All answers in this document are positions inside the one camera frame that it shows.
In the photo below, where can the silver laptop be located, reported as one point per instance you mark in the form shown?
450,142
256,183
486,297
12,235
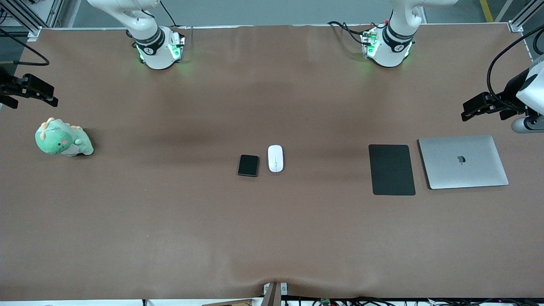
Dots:
463,170

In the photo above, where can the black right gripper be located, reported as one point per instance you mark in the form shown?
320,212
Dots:
9,86

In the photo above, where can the aluminium frame profile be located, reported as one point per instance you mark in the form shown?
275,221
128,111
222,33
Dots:
29,17
525,15

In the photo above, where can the white computer mouse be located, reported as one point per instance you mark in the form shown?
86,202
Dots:
275,159

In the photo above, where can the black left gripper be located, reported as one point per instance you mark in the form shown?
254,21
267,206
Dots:
511,94

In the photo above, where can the black mouse pad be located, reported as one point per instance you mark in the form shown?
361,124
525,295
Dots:
392,170

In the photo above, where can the small green circuit board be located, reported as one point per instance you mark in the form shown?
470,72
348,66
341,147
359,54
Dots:
325,302

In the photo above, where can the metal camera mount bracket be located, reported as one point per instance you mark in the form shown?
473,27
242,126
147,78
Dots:
274,293

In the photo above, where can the green dinosaur plush toy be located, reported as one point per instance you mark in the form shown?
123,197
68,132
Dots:
57,140

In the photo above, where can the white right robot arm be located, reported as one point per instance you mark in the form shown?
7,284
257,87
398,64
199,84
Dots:
157,53

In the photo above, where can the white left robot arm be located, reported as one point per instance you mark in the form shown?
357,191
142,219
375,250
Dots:
389,53

